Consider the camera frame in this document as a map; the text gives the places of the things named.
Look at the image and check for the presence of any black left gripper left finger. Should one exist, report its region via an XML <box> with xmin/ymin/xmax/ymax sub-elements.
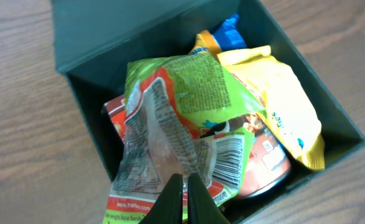
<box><xmin>139</xmin><ymin>174</ymin><xmax>183</xmax><ymax>224</ymax></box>

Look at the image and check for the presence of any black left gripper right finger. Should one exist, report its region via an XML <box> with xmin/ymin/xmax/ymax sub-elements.
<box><xmin>188</xmin><ymin>173</ymin><xmax>230</xmax><ymax>224</ymax></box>

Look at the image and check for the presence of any small red Pringles can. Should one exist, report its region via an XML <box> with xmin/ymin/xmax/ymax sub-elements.
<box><xmin>197</xmin><ymin>112</ymin><xmax>292</xmax><ymax>200</ymax></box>

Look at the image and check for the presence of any green candy bag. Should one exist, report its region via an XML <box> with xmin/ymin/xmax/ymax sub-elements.
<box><xmin>103</xmin><ymin>54</ymin><xmax>265</xmax><ymax>223</ymax></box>

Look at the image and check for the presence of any yellow snack packet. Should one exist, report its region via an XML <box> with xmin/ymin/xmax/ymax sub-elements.
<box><xmin>217</xmin><ymin>45</ymin><xmax>325</xmax><ymax>170</ymax></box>

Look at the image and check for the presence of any orange Lemond biscuit packet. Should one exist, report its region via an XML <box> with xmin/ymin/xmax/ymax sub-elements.
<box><xmin>188</xmin><ymin>30</ymin><xmax>222</xmax><ymax>60</ymax></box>

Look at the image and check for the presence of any blue cookie roll packet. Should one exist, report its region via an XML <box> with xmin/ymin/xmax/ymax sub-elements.
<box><xmin>212</xmin><ymin>13</ymin><xmax>247</xmax><ymax>51</ymax></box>

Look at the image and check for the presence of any dark green gift box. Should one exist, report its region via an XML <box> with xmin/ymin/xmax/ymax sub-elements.
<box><xmin>52</xmin><ymin>0</ymin><xmax>365</xmax><ymax>223</ymax></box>

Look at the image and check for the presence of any red Hello Panda snack box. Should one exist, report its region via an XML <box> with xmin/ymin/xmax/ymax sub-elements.
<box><xmin>103</xmin><ymin>95</ymin><xmax>126</xmax><ymax>142</ymax></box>

